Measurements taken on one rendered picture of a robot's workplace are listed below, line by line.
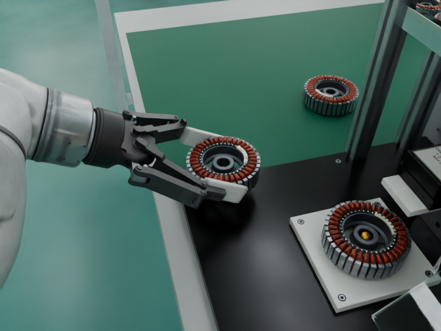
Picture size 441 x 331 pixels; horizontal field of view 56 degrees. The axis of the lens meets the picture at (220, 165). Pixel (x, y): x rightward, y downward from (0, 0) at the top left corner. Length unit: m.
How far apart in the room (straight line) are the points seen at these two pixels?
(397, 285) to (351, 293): 0.06
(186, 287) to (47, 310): 0.98
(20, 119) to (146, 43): 0.71
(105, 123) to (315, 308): 0.35
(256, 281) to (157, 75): 0.59
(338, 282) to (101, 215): 1.27
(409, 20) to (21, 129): 0.49
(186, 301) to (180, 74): 0.58
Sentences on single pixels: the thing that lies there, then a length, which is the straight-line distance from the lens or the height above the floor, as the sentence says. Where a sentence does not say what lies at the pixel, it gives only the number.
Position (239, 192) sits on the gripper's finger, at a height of 0.83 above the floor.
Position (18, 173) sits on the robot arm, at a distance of 0.42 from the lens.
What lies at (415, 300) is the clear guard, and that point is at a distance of 0.28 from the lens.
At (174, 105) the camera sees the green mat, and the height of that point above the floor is 0.75.
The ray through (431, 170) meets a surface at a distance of 0.54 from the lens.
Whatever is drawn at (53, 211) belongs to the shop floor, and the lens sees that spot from 1.79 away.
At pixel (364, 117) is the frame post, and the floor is 0.86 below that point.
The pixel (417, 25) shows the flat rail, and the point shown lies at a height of 1.03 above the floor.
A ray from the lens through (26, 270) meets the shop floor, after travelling 1.64.
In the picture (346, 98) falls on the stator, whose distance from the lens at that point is 0.88.
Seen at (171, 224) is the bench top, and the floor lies 0.75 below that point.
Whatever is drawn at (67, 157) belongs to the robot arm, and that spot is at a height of 0.93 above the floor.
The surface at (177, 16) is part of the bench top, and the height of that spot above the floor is 0.75.
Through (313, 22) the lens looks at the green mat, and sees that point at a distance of 1.28.
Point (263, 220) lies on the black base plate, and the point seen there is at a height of 0.77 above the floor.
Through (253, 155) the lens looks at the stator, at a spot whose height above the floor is 0.84.
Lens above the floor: 1.25
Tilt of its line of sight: 43 degrees down
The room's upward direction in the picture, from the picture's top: straight up
